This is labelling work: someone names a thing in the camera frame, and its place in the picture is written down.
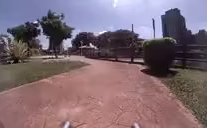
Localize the broad dark green tree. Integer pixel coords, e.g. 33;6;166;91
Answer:
6;21;42;50

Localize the tall pole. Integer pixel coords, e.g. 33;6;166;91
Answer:
151;17;157;40

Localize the round trimmed green bush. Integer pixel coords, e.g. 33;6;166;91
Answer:
142;37;177;73

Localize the group of dark trees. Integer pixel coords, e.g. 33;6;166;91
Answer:
70;29;145;52

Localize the red paved path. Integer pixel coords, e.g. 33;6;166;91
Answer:
0;55;203;128

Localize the grass strip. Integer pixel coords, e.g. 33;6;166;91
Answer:
155;67;207;128

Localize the robot's own part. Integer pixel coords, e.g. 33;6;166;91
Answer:
62;120;72;128
131;122;142;128

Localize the tall green tree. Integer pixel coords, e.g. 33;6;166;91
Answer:
37;9;75;59

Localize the grass lawn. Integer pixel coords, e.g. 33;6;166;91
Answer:
0;58;91;96

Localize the dark wooden fence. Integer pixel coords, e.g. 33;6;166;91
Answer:
85;44;207;71

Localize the small roofed shelter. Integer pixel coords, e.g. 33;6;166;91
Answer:
78;42;99;58

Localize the tall dark building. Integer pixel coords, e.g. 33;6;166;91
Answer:
160;7;193;46

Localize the pale spiky bush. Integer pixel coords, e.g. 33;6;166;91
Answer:
3;39;33;64

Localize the low dark building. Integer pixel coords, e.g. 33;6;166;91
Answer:
190;29;207;47

